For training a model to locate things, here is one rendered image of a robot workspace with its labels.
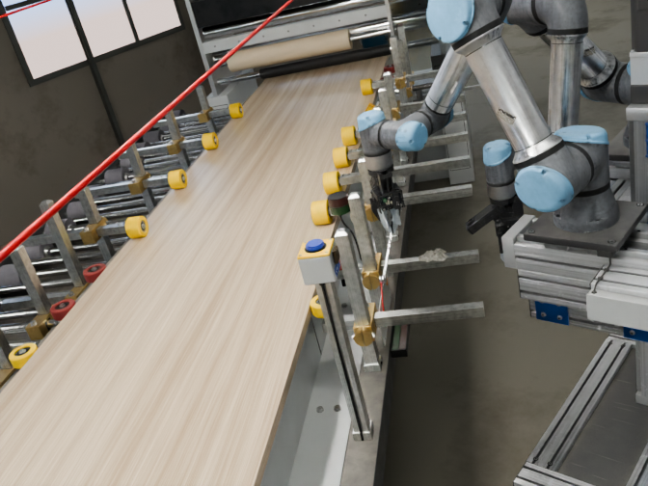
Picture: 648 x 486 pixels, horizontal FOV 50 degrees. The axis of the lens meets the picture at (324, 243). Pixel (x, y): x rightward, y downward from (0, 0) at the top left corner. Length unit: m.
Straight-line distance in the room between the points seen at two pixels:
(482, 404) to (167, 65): 4.87
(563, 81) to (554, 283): 0.50
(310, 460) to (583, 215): 0.90
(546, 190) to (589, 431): 1.06
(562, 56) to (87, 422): 1.44
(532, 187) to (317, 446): 0.85
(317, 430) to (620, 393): 1.09
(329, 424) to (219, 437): 0.45
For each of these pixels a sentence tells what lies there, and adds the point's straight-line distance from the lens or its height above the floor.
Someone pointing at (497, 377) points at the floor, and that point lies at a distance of 2.96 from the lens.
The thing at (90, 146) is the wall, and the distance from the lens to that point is 6.38.
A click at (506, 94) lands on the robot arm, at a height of 1.41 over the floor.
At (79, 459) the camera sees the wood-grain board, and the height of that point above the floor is 0.90.
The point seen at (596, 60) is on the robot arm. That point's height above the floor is 1.30.
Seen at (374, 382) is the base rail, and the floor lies 0.70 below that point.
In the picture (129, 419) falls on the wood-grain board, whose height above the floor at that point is 0.90.
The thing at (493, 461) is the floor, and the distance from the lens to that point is 2.63.
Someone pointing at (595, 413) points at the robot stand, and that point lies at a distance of 2.48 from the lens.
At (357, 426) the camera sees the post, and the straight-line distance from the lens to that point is 1.72.
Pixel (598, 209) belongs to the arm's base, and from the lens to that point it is 1.74.
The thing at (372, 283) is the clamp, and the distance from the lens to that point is 2.04.
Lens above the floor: 1.86
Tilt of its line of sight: 26 degrees down
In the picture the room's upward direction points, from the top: 14 degrees counter-clockwise
